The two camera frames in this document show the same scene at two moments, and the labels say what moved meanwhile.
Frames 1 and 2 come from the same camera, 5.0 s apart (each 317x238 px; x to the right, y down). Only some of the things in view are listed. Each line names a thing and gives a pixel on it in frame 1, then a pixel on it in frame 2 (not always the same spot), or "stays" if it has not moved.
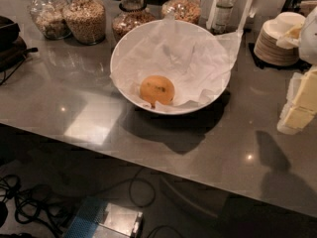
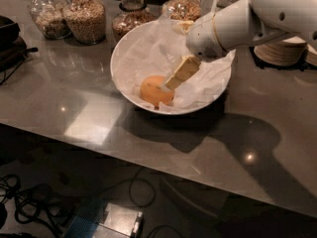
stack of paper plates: [265, 45] stays
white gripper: [309, 40] -> [202, 40]
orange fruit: [157, 88] stays
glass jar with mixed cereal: [186, 7] stays
